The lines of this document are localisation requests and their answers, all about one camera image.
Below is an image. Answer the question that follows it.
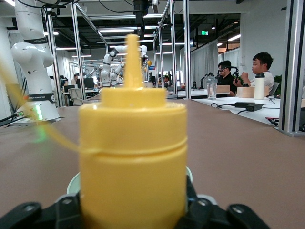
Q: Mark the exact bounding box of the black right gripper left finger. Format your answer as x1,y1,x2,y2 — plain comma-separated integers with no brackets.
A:
0,192,83,229

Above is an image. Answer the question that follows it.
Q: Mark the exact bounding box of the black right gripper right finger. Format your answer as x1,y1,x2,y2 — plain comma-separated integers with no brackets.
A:
184,176,271,229

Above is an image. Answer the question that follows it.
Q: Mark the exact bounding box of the yellow mustard squeeze bottle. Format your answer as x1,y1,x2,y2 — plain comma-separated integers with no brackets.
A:
0,33,190,229

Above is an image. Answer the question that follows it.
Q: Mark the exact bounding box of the green plate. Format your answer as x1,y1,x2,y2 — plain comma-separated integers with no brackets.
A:
66,166,193,195

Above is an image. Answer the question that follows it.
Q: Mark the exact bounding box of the red display circuit board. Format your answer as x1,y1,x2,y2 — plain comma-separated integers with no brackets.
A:
264,116,279,126

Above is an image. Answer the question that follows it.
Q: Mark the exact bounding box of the small wooden box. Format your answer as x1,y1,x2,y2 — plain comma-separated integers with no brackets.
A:
215,84,231,98

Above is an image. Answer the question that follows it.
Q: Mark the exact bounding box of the clear drinking tumbler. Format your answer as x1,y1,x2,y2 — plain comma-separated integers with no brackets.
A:
206,77,218,100

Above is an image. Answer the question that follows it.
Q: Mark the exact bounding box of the grey office chair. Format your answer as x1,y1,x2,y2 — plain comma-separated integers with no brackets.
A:
68,88,84,105

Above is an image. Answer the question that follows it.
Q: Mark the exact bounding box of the person in black shirt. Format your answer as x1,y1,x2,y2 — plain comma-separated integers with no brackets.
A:
215,60,239,97

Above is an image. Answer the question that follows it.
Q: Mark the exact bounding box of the white thermos flask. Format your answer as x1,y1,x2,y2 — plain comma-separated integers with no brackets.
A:
254,73,265,100

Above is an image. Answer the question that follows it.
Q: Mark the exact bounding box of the black computer monitor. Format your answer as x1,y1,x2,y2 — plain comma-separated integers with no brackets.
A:
76,78,95,90

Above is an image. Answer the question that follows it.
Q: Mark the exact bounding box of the green potted plant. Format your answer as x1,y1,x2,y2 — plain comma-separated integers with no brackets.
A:
273,74,283,96

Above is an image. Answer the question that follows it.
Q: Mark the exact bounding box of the person in white shirt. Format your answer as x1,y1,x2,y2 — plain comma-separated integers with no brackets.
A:
234,52,275,96

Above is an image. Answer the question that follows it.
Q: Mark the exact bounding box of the aluminium cage upright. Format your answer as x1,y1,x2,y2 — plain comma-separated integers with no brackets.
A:
169,0,178,95
71,2,86,105
182,0,192,100

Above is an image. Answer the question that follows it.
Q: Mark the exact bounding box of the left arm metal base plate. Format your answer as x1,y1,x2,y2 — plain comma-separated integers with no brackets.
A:
7,116,65,127

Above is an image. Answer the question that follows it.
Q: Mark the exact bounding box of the black base power cable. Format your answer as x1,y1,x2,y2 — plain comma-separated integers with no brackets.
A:
0,112,24,125

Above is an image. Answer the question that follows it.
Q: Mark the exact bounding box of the aluminium camera mast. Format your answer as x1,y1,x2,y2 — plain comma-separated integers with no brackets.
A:
274,0,305,138

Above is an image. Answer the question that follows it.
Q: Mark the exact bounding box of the black overhead camera unit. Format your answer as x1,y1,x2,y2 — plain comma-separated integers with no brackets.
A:
132,0,150,39

